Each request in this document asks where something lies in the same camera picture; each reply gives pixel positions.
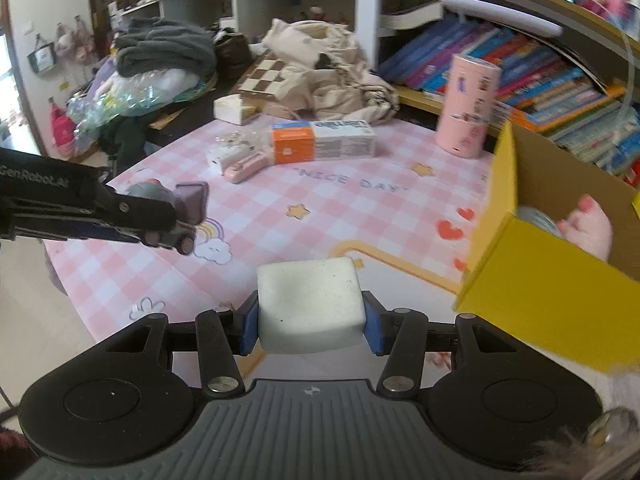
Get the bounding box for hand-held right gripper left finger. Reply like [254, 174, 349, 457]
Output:
[102, 292, 261, 398]

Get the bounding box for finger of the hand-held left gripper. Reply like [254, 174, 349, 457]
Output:
[122, 181, 211, 224]
[10, 192, 197, 256]

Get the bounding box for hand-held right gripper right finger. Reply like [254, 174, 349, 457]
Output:
[361, 290, 523, 397]

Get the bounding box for white charger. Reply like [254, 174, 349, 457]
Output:
[206, 142, 251, 177]

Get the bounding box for small pink case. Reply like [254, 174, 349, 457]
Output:
[223, 152, 269, 183]

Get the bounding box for white sponge block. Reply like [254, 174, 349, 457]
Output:
[256, 256, 366, 355]

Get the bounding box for yellow cardboard box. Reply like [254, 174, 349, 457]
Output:
[452, 121, 640, 373]

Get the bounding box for pink plush toy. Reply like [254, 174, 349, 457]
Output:
[556, 196, 615, 262]

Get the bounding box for pink backpack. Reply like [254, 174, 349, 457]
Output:
[47, 97, 76, 156]

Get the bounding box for dark cloth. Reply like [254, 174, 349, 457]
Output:
[97, 115, 151, 166]

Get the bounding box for cream tissue pack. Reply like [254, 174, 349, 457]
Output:
[213, 94, 258, 126]

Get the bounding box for pink checked desk mat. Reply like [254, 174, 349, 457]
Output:
[42, 115, 506, 391]

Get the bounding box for iridescent plastic bag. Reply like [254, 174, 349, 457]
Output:
[67, 67, 218, 141]

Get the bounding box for hanging pink plush toys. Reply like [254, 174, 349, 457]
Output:
[50, 15, 101, 66]

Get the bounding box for wooden chessboard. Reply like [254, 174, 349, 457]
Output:
[237, 50, 296, 106]

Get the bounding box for orange white toothbrush box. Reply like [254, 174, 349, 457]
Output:
[270, 119, 378, 166]

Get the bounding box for dark brown handbag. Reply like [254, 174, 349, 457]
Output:
[212, 30, 256, 81]

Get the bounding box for grey folded cloth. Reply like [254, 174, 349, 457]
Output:
[114, 17, 217, 81]

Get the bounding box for beige cloth bag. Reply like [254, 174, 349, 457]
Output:
[260, 17, 401, 126]

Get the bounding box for grey fluffy fur trim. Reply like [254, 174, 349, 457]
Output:
[525, 405, 640, 476]

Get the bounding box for pink cylindrical canister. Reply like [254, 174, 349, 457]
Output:
[434, 54, 502, 160]

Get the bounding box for white bookshelf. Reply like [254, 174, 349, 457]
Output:
[120, 0, 640, 111]

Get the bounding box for thick white book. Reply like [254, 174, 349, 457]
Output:
[379, 1, 445, 31]

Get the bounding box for row of colourful books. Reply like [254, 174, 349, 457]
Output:
[377, 15, 640, 181]

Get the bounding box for white desk lamp bar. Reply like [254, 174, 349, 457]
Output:
[437, 0, 565, 38]

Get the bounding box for white cable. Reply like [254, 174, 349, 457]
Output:
[612, 20, 640, 111]

